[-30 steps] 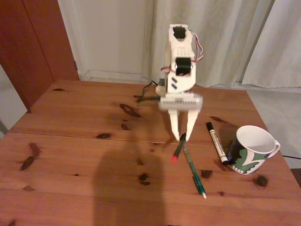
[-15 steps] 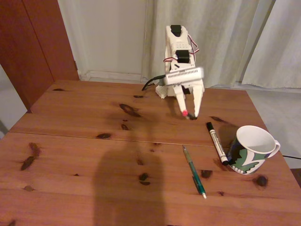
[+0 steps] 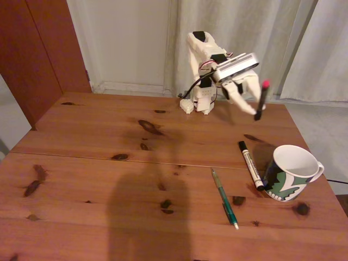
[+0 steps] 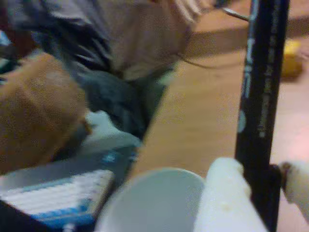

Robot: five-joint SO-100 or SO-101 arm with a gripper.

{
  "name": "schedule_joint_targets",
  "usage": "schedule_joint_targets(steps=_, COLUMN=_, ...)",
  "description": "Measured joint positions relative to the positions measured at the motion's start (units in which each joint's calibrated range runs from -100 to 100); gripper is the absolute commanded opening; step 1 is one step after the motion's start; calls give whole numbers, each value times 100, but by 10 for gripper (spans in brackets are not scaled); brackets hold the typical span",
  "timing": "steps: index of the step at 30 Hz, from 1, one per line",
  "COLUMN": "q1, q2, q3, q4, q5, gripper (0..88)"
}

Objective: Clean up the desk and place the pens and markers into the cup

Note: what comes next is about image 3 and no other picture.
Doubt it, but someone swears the black pen with red end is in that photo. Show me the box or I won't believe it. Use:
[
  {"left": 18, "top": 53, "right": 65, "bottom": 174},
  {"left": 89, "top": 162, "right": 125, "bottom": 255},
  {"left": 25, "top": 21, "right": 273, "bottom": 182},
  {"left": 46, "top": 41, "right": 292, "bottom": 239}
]
[{"left": 254, "top": 79, "right": 271, "bottom": 122}]

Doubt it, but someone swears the green mechanical pencil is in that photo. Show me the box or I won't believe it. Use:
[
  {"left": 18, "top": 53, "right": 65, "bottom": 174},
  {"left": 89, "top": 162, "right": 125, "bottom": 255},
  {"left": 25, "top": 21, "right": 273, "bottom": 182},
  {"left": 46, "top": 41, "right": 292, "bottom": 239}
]
[{"left": 210, "top": 167, "right": 239, "bottom": 231}]

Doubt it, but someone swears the white curtain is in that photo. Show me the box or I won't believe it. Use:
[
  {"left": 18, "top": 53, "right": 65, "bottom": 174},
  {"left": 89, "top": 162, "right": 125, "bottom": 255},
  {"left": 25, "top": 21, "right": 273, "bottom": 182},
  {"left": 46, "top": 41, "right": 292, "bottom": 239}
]
[
  {"left": 279, "top": 0, "right": 348, "bottom": 103},
  {"left": 164, "top": 0, "right": 319, "bottom": 101}
]

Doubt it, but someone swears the white marker with black caps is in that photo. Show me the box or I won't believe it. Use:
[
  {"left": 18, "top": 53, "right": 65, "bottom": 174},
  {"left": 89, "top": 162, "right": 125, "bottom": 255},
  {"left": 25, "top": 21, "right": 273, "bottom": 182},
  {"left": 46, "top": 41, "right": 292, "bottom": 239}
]
[{"left": 238, "top": 140, "right": 265, "bottom": 191}]

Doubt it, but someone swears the white mug with green pattern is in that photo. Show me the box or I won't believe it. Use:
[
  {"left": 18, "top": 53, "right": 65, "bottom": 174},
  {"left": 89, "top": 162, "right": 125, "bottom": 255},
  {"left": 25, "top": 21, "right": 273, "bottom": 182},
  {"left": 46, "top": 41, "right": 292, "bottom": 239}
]
[{"left": 261, "top": 144, "right": 325, "bottom": 202}]

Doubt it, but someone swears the white baseboard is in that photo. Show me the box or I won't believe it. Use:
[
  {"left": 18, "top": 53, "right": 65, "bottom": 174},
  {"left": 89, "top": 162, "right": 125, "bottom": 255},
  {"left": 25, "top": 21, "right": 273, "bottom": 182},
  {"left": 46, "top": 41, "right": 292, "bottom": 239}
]
[{"left": 91, "top": 80, "right": 175, "bottom": 96}]

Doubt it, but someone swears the brown wooden door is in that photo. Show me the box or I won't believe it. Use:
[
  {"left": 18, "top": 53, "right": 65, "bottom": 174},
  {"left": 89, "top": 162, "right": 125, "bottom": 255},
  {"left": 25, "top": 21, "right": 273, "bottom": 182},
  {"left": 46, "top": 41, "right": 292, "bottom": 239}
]
[{"left": 0, "top": 0, "right": 92, "bottom": 130}]

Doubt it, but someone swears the silver camera box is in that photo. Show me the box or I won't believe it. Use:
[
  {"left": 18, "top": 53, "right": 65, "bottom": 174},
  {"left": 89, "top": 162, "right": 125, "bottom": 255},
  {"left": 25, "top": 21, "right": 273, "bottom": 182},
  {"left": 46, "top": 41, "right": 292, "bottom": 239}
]
[{"left": 212, "top": 52, "right": 261, "bottom": 84}]

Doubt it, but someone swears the black camera cable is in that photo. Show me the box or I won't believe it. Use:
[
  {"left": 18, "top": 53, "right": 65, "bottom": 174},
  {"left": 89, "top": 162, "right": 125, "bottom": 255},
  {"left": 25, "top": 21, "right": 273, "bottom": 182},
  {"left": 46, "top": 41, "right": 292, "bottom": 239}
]
[{"left": 178, "top": 67, "right": 218, "bottom": 100}]

